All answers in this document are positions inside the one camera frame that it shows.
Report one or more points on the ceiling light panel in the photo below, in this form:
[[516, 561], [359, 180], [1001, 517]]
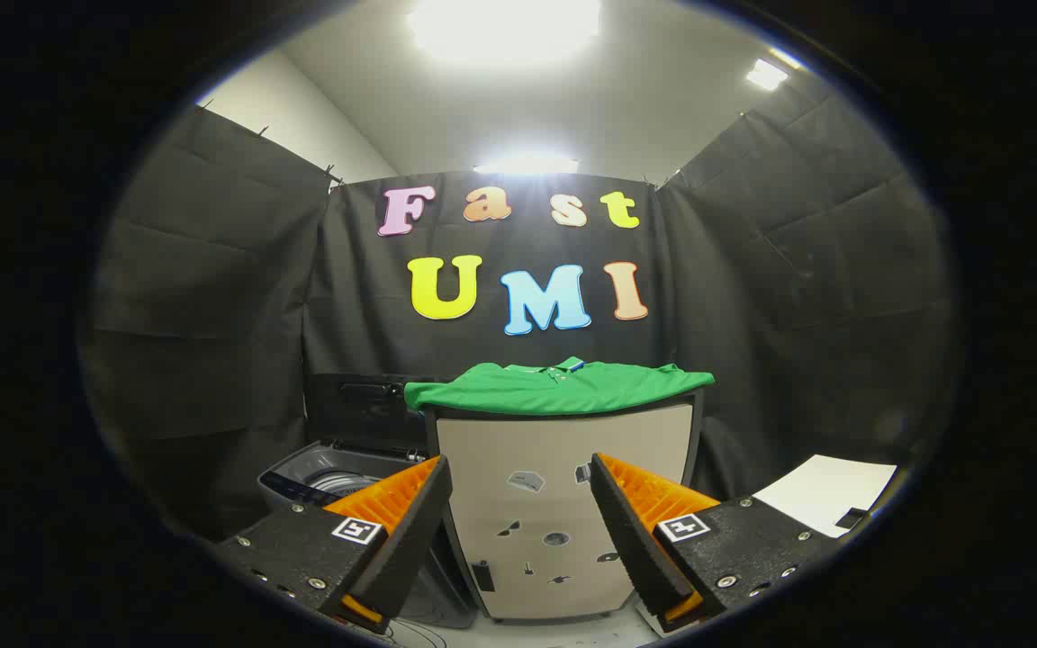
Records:
[[505, 27], [766, 74], [526, 165]]

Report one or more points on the green polo shirt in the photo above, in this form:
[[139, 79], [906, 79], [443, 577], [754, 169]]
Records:
[[554, 391]]

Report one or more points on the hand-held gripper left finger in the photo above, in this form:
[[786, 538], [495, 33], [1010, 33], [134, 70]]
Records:
[[410, 531]]

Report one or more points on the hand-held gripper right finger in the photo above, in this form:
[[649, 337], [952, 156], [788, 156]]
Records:
[[631, 531]]

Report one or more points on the black backdrop cloth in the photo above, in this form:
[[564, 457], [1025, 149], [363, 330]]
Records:
[[347, 288]]

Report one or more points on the beige cabinet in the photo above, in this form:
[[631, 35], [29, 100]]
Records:
[[482, 450]]

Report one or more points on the grey washing machine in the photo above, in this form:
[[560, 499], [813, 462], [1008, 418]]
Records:
[[302, 472]]

